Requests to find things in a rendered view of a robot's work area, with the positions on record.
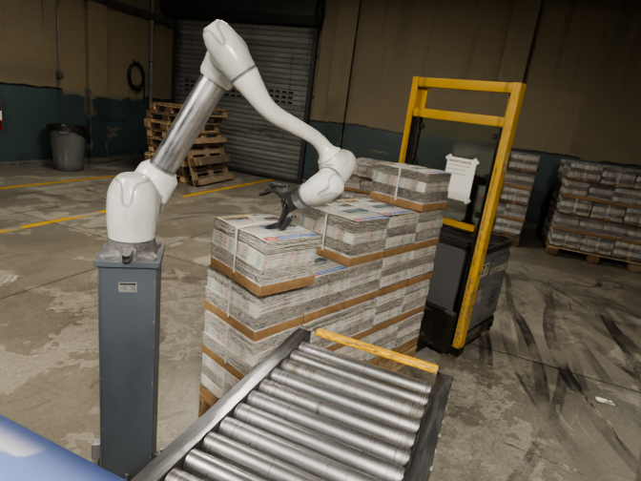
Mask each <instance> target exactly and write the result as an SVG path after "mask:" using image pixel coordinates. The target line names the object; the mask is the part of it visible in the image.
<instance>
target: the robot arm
mask: <svg viewBox="0 0 641 481"><path fill-rule="evenodd" d="M203 39H204V43H205V46H206V48H207V50H208V51H207V53H206V55H205V57H204V60H203V62H202V64H201V66H200V72H201V75H200V77H199V79H198V80H197V82H196V84H195V86H194V88H193V89H192V90H191V92H190V94H189V95H188V97H187V99H186V100H185V102H184V104H183V106H182V107H181V109H180V111H179V112H178V114H177V116H176V118H175V120H174V121H173V123H172V125H171V127H170V128H169V130H168V132H167V133H166V135H165V137H163V139H162V141H161V143H160V144H159V146H158V148H157V149H156V151H155V153H154V155H153V157H152V158H151V159H149V160H145V161H142V162H141V163H140V164H139V165H138V167H137V168H136V169H135V171H134V172H124V173H120V174H119V175H117V176H116V177H114V179H113V181H112V182H111V184H110V186H109V189H108V192H107V202H106V221H107V230H108V240H107V246H106V247H105V249H104V251H103V252H102V253H100V254H99V259H100V260H122V261H123V262H130V261H157V251H158V248H159V247H161V242H160V241H155V231H156V224H157V220H158V216H159V214H160V213H161V212H162V211H163V210H164V208H165V207H166V205H167V203H168V201H169V199H170V198H171V196H172V194H173V192H174V190H175V188H176V186H177V178H176V171H177V170H178V168H179V166H180V165H181V163H182V161H183V160H184V158H185V157H186V156H187V154H188V152H189V151H190V149H191V147H192V146H193V144H194V142H195V141H196V139H197V137H198V135H199V134H200V132H201V130H202V129H203V127H204V125H205V124H206V122H207V120H208V119H209V117H210V115H211V114H212V112H213V110H214V109H215V107H216V105H217V104H218V102H219V101H220V99H221V98H222V96H223V94H224V93H225V91H229V90H231V89H232V88H233V87H235V88H236V89H237V90H238V91H239V92H240V93H241V94H242V95H243V96H244V97H245V98H246V99H247V100H248V101H249V102H250V104H251V105H252V106H253V107H254V108H255V109H256V110H257V111H258V112H259V113H260V114H261V115H262V116H263V117H264V118H266V119H267V120H268V121H270V122H271V123H273V124H274V125H276V126H278V127H280V128H281V129H283V130H285V131H287V132H289V133H291V134H293V135H295V136H298V137H300V138H302V139H304V140H306V141H307V142H309V143H310V144H312V145H313V146H314V148H315V149H316V150H317V152H318V155H319V159H318V164H319V168H320V170H319V171H318V172H317V173H316V174H315V175H313V176H312V177H310V178H309V179H308V180H307V181H306V182H305V183H303V184H302V185H299V186H297V187H295V188H294V189H293V190H292V191H288V188H289V184H286V185H283V184H280V183H276V182H269V185H270V186H269V188H266V189H265V192H263V193H260V194H258V195H259V196H265V195H268V194H270V193H275V194H276V195H277V196H279V198H281V205H282V208H283V209H282V211H281V212H282V213H281V215H280V218H279V221H278V222H275V223H272V224H269V225H266V226H265V227H266V228H267V227H273V228H279V231H283V230H285V229H286V227H287V226H288V225H289V224H290V222H291V221H292V220H293V219H295V218H296V215H295V216H294V213H293V212H294V210H296V209H300V208H307V207H310V206H313V205H322V204H325V203H327V202H330V201H332V200H334V199H336V198H337V197H338V196H339V195H340V194H341V193H342V192H343V190H344V184H345V183H346V182H347V181H348V180H349V179H350V177H351V176H352V174H353V173H354V170H355V168H356V158H355V156H354V155H353V153H351V152H350V151H347V150H342V149H341V148H340V147H335V146H333V145H332V144H331V143H330V142H329V141H328V140H327V139H326V137H325V136H324V135H322V134H321V133H320V132H319V131H317V130H316V129H314V128H313V127H311V126H309V125H308V124H306V123H304V122H303V121H301V120H299V119H298V118H296V117H294V116H293V115H291V114H289V113H287V112H286V111H284V110H283V109H282V108H281V107H280V106H278V105H277V104H276V103H275V102H274V101H273V99H272V98H271V96H270V95H269V94H268V92H267V90H266V88H265V86H264V83H263V81H262V79H261V77H260V74H259V72H258V68H257V66H256V64H255V62H254V61H253V59H252V56H251V54H250V53H249V49H248V46H247V44H246V43H245V41H244V40H243V39H242V38H241V37H240V36H239V35H238V34H237V33H236V32H235V31H234V29H233V28H232V27H230V26H229V25H228V24H227V23H225V22H224V21H222V20H218V19H217V20H216V21H214V22H213V23H211V24H210V25H208V26H207V27H206V28H204V29H203ZM274 186H275V187H274ZM276 187H278V188H282V190H284V191H285V192H284V194H283V193H282V192H281V191H280V190H279V189H277V188H276ZM285 210H286V211H285ZM289 213H290V215H289V216H288V218H287V215H288V214H289Z"/></svg>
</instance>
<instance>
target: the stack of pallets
mask: <svg viewBox="0 0 641 481"><path fill-rule="evenodd" d="M150 104H151V108H150V110H146V113H147V116H146V118H144V127H146V130H147V135H146V136H147V144H148V146H149V151H148V152H144V154H145V160H149V159H151V158H152V157H153V155H154V153H155V151H156V149H157V148H158V146H159V144H160V143H161V142H156V140H157V139H158V140H162V139H163V137H165V135H166V133H167V132H168V130H169V128H170V127H171V125H172V123H173V121H174V120H175V116H177V114H178V112H179V109H181V107H182V106H183V104H174V103H163V102H152V101H150ZM160 106H165V110H160ZM214 111H217V112H219V115H213V113H212V114H211V115H210V117H209V118H213V119H214V123H208V121H207V122H206V124H205V125H204V127H203V129H202V130H201V132H200V134H199V135H198V137H197V138H199V137H207V135H209V134H212V135H214V137H221V135H222V133H219V132H218V127H219V125H222V118H223V117H227V113H228V110H221V109H216V108H215V109H214ZM214 111H213V112H214ZM156 114H158V115H162V117H156ZM154 123H160V126H154ZM205 126H211V131H206V130H204V129H205ZM155 131H157V132H161V133H162V134H156V133H155ZM187 158H188V157H185V158H184V160H183V161H182V163H181V165H180V166H179V168H178V170H177V171H176V178H179V182H181V183H188V182H192V181H191V180H190V179H189V177H191V176H190V171H189V170H190V167H189V166H188V162H187Z"/></svg>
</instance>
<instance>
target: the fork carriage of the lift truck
mask: <svg viewBox="0 0 641 481"><path fill-rule="evenodd" d="M423 312H424V317H423V318H422V321H421V326H420V335H419V338H420V339H422V340H424V341H426V342H427V345H429V346H431V347H433V348H435V349H437V350H439V351H441V352H442V353H445V352H446V351H448V347H449V342H450V338H451V333H452V329H453V325H454V321H455V317H456V313H455V312H453V311H450V310H448V309H446V308H443V307H441V306H439V305H436V304H434V303H431V302H429V301H425V309H424V311H423Z"/></svg>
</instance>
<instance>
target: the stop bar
mask: <svg viewBox="0 0 641 481"><path fill-rule="evenodd" d="M315 336H318V337H322V338H324V339H327V340H330V341H333V342H336V343H339V344H342V345H348V346H351V347H354V348H356V349H359V350H362V351H365V352H369V353H372V354H375V355H378V356H381V357H384V358H386V359H389V360H393V361H396V362H399V363H402V364H405V365H408V366H413V367H416V368H419V369H422V370H425V371H428V372H431V373H434V374H438V373H439V370H440V366H437V365H434V364H431V363H429V362H426V361H422V360H419V359H416V358H413V357H410V356H406V355H403V354H401V353H398V352H395V351H391V350H388V349H385V348H382V347H379V346H375V345H371V344H368V343H365V342H362V341H358V340H355V339H352V338H349V337H346V336H342V335H340V334H337V333H334V332H331V331H327V330H324V329H321V328H317V329H316V330H315Z"/></svg>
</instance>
